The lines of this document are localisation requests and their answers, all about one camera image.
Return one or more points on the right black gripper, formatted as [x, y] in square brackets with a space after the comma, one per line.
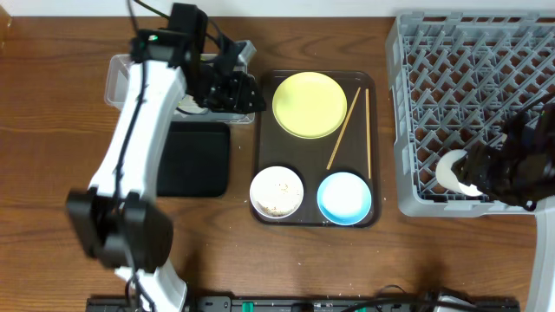
[484, 169]

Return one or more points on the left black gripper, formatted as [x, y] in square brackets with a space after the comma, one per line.
[242, 92]

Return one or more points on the white cup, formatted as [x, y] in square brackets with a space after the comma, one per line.
[446, 177]

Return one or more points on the yellow plate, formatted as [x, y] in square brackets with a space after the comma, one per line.
[309, 105]

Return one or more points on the white bowl with food scraps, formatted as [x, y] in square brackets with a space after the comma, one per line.
[276, 192]

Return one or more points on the wooden chopstick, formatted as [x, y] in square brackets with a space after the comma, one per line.
[343, 129]
[368, 133]

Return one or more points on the light blue bowl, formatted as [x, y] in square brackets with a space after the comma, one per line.
[344, 198]

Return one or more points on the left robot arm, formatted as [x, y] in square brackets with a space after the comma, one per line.
[116, 219]

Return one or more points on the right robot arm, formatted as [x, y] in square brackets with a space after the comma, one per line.
[533, 127]

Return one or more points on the black food waste tray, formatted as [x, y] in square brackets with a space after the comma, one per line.
[195, 161]

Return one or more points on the grey dishwasher rack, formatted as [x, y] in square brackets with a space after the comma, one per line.
[454, 78]

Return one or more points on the clear plastic waste bin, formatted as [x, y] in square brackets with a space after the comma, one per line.
[188, 111]

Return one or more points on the dark brown serving tray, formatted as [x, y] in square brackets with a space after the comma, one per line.
[308, 158]

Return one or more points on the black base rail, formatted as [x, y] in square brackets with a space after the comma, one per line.
[227, 304]

